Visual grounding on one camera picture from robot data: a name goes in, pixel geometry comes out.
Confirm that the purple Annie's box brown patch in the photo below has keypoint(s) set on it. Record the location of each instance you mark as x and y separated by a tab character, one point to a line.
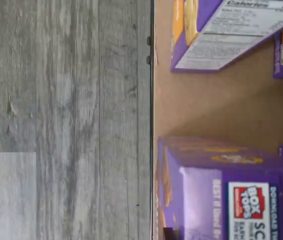
206	200

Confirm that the black metal shelving rack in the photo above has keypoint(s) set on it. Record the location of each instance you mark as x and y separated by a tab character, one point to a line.
151	125

